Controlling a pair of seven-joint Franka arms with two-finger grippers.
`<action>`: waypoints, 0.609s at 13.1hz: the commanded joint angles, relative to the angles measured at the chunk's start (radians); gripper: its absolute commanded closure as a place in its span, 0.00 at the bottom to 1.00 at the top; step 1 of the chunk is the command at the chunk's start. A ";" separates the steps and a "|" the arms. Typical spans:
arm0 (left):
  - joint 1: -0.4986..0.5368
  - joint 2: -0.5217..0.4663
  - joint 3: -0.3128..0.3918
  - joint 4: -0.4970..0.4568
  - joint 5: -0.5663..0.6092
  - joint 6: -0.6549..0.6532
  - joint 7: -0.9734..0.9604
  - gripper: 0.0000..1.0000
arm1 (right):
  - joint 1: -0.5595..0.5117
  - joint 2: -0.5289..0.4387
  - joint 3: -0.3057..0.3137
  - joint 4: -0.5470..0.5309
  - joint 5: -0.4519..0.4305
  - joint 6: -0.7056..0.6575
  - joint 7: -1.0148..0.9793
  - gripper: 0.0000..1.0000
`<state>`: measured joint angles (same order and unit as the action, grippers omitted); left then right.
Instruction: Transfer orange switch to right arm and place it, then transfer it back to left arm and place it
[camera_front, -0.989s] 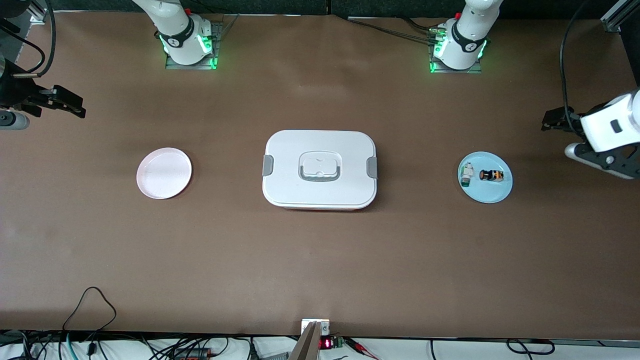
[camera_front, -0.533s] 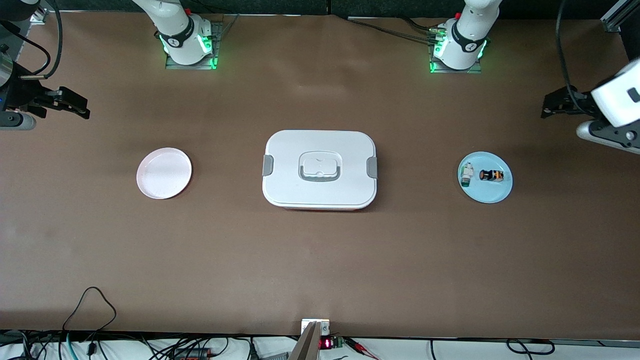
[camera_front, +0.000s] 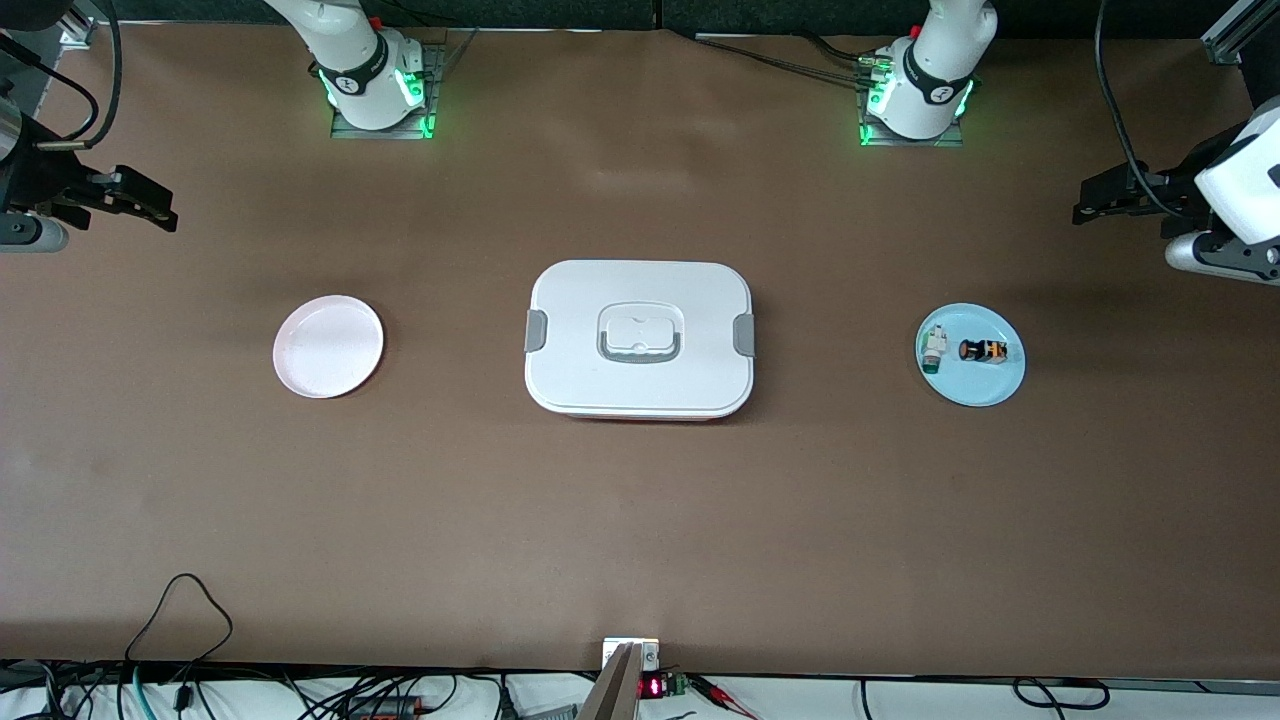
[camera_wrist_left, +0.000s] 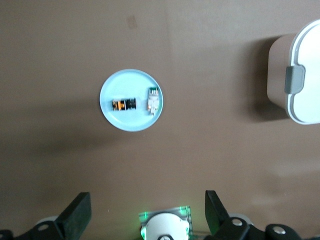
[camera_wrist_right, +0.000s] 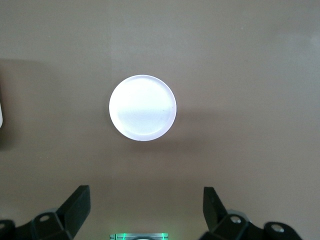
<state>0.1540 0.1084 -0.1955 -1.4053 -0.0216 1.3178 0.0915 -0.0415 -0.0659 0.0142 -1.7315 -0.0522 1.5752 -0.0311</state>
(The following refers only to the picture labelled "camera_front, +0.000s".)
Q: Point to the pale pink round plate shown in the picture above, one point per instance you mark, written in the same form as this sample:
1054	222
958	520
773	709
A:
328	350

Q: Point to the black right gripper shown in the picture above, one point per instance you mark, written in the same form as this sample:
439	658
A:
35	180

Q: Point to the red digit display module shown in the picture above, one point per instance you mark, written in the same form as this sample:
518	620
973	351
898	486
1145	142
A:
652	687

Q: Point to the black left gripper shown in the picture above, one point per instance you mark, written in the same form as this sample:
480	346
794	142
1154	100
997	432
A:
1172	195

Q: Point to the white lidded box grey latches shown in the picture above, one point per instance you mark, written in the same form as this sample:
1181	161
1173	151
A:
640	290

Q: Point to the black orange push switch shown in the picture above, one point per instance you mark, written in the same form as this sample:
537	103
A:
985	351

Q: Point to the aluminium frame profile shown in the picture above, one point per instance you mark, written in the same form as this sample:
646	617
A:
1230	35
80	25

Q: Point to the red black clip leads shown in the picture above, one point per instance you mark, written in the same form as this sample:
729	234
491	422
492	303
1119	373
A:
715	690

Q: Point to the grey power strip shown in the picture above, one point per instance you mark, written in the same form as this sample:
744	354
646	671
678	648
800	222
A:
550	713

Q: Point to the aluminium front camera mount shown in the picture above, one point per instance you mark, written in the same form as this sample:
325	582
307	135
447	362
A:
615	690

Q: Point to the orange black device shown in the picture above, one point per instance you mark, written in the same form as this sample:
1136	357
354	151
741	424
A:
385	710

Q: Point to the white lower shelf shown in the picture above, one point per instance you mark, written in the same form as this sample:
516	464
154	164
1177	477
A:
950	705

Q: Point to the light blue round plate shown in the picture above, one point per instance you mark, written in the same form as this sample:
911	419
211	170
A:
985	388

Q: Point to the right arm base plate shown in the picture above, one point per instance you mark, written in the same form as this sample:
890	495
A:
436	70

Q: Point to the white green push switch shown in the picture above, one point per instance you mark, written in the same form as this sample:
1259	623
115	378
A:
934	350

